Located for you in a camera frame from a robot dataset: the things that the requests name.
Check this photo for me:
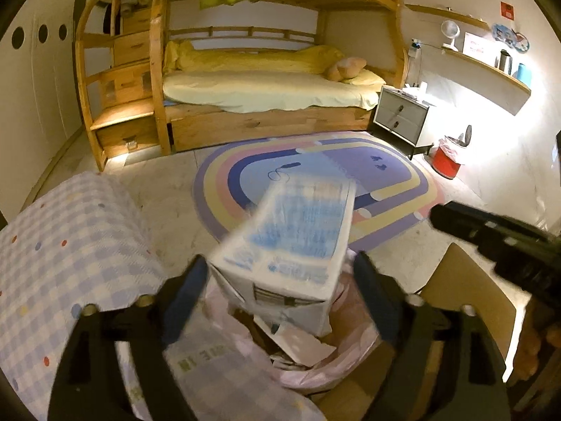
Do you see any yellow pillow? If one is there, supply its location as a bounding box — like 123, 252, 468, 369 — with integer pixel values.
351, 68, 386, 87

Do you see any wooden bunk bed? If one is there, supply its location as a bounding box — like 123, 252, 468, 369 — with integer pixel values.
151, 0, 410, 154

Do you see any yellow duvet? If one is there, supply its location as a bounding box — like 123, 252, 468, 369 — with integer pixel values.
164, 39, 347, 73

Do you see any white printed plastic bag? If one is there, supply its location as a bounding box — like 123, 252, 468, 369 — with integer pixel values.
164, 316, 277, 387

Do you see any person's right hand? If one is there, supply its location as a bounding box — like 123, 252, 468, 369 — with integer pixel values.
511, 296, 561, 382

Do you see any beige plush toy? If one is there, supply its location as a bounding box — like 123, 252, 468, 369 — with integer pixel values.
324, 56, 366, 83

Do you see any pale yellow mattress sheet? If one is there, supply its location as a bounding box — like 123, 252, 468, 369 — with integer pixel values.
162, 70, 386, 112

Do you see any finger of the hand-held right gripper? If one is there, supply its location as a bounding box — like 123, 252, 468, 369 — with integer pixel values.
431, 202, 505, 250

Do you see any narrow wooden wall shelf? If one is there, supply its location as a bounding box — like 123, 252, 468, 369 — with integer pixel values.
405, 4, 489, 31

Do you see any white paper scrap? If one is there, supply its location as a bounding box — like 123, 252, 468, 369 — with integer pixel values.
254, 316, 338, 367

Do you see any blue decorative plate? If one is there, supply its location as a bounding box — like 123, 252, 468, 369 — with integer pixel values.
491, 23, 530, 53

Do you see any white sign card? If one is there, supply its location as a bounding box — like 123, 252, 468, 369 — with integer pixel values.
462, 32, 494, 60

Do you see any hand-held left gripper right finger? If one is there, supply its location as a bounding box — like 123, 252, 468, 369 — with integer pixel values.
353, 251, 513, 421

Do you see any white and blue carton box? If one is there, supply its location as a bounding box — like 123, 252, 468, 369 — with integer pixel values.
206, 171, 358, 336

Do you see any bin with pink liner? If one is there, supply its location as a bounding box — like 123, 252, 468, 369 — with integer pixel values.
162, 246, 395, 400

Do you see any red trash bin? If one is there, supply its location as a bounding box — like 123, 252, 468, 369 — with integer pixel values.
431, 125, 473, 180

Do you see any curved wooden wall shelf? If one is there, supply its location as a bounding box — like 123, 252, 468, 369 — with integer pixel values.
440, 46, 532, 117

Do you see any white two-drawer nightstand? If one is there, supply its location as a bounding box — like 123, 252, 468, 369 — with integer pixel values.
372, 84, 437, 161

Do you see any oval pastel striped rug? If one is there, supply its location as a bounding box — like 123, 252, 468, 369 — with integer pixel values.
193, 132, 445, 253

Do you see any wooden stair drawer unit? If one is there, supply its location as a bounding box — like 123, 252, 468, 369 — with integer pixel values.
74, 0, 171, 172

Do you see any white wardrobe with round holes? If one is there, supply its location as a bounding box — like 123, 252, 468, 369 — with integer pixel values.
0, 0, 82, 150

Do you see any small white desk fan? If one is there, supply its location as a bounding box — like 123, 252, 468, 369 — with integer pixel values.
440, 20, 461, 52

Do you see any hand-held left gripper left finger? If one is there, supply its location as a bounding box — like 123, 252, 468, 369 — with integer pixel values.
46, 254, 211, 421

